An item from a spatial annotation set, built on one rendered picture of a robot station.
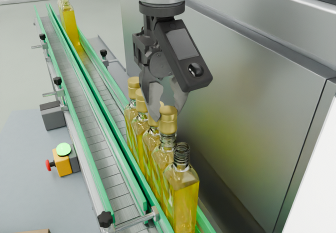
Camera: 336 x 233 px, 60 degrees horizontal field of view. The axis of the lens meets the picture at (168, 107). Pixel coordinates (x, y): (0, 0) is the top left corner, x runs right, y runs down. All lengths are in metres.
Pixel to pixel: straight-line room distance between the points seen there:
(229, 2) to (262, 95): 0.17
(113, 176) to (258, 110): 0.48
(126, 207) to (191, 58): 0.46
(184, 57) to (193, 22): 0.22
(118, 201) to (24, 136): 0.61
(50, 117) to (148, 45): 0.82
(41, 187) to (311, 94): 0.86
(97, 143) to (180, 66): 0.58
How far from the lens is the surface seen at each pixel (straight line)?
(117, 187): 0.81
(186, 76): 0.41
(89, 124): 1.03
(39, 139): 1.24
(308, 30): 0.42
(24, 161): 1.17
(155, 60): 0.46
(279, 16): 0.45
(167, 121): 0.53
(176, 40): 0.44
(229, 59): 0.54
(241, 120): 0.56
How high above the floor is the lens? 1.49
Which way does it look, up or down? 34 degrees down
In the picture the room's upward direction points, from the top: straight up
